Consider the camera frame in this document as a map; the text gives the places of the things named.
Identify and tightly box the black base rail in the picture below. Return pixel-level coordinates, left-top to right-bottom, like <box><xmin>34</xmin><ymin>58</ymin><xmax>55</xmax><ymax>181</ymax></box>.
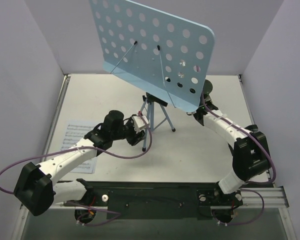
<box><xmin>74</xmin><ymin>178</ymin><xmax>243</xmax><ymax>223</ymax></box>

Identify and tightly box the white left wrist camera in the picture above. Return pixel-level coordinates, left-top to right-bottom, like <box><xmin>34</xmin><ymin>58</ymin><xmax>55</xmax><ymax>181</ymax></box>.
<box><xmin>131</xmin><ymin>114</ymin><xmax>149</xmax><ymax>133</ymax></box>

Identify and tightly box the aluminium frame rail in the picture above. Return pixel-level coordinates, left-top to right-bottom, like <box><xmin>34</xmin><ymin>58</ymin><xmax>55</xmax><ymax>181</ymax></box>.
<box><xmin>62</xmin><ymin>182</ymin><xmax>289</xmax><ymax>209</ymax></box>

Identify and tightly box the light blue music stand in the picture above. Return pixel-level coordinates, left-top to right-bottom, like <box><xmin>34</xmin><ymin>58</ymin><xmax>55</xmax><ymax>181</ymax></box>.
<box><xmin>88</xmin><ymin>0</ymin><xmax>215</xmax><ymax>152</ymax></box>

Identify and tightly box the black metronome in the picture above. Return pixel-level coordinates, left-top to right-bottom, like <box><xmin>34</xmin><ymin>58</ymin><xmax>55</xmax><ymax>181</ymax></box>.
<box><xmin>245</xmin><ymin>124</ymin><xmax>260</xmax><ymax>138</ymax></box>

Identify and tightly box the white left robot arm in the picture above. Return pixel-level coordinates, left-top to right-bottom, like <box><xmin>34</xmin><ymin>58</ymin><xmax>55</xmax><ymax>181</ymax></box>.
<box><xmin>12</xmin><ymin>110</ymin><xmax>149</xmax><ymax>216</ymax></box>

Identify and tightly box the sheet music page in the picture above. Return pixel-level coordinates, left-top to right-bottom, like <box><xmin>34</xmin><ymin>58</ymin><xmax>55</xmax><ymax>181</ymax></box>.
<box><xmin>60</xmin><ymin>120</ymin><xmax>97</xmax><ymax>174</ymax></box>

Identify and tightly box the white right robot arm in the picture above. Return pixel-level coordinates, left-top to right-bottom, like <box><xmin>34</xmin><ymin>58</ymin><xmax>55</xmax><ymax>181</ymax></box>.
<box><xmin>191</xmin><ymin>80</ymin><xmax>273</xmax><ymax>205</ymax></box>

